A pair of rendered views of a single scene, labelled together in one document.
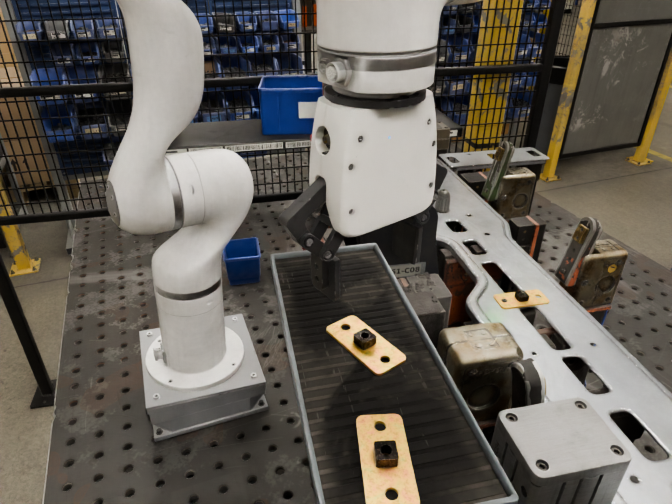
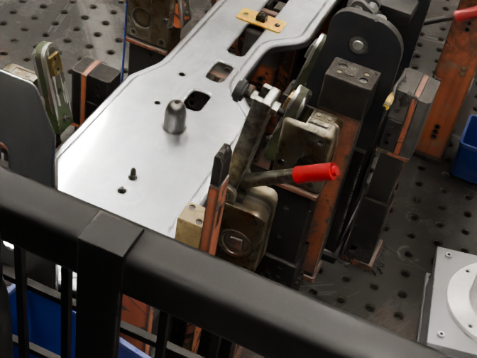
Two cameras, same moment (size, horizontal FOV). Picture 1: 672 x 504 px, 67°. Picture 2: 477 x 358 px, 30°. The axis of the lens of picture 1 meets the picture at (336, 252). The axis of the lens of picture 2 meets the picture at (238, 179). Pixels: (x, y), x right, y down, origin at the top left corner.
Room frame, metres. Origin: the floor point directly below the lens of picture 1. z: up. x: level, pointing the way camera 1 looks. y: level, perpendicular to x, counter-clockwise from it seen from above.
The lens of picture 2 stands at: (1.83, 0.33, 1.82)
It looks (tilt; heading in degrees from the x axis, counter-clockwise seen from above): 42 degrees down; 208
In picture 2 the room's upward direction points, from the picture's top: 11 degrees clockwise
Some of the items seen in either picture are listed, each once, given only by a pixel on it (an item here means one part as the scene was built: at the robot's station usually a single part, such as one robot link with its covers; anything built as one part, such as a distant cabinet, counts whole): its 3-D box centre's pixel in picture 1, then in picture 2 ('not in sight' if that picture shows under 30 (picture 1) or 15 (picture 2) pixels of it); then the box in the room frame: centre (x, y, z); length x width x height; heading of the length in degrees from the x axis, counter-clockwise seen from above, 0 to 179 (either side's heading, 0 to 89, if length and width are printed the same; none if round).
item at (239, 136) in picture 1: (309, 131); not in sight; (1.52, 0.08, 1.02); 0.90 x 0.22 x 0.03; 102
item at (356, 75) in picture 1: (373, 67); not in sight; (0.38, -0.03, 1.42); 0.09 x 0.08 x 0.03; 127
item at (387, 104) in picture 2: not in sight; (395, 89); (0.81, 0.01, 1.09); 0.10 x 0.01 x 0.01; 12
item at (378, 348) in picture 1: (364, 339); not in sight; (0.39, -0.03, 1.17); 0.08 x 0.04 x 0.01; 37
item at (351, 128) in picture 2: not in sight; (323, 179); (0.85, -0.05, 0.91); 0.07 x 0.05 x 0.42; 102
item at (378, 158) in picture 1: (372, 149); not in sight; (0.38, -0.03, 1.36); 0.10 x 0.07 x 0.11; 127
